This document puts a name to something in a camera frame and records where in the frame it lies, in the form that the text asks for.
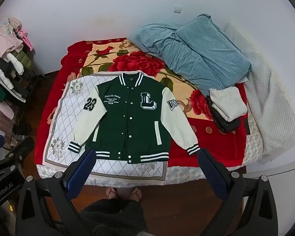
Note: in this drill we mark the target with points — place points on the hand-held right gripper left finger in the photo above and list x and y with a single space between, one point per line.
80 174

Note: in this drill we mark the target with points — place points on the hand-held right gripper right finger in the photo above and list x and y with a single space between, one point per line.
211 177

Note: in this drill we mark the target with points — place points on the green and white varsity jacket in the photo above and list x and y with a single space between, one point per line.
137 118

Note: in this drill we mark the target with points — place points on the clothes rack with clothes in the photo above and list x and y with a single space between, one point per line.
7 54

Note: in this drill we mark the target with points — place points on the checkered bed sheet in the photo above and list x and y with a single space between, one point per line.
186 173

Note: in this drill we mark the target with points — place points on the person's left foot in slipper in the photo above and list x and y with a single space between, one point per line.
112 192

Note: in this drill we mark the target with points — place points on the person's foot in slipper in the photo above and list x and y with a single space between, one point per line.
112 192
136 193

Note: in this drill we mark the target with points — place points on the folded black cloth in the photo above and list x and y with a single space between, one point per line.
226 127

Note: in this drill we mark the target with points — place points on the person's dark fleece clothing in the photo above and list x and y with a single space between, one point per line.
113 217

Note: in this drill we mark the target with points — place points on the person's right foot in slipper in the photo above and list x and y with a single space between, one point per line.
136 193

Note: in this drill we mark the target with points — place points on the white quilted flower-print cloth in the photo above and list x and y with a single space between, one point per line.
64 108

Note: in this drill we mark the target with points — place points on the folded white towel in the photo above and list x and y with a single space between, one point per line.
228 103

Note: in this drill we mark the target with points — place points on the white textured bedspread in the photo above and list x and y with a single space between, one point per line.
263 98

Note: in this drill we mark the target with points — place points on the blue blanket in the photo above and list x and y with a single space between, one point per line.
199 54

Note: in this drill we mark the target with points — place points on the red floral blanket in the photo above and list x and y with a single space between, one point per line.
135 61

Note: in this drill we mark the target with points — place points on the white wall switch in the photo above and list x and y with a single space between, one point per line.
178 9

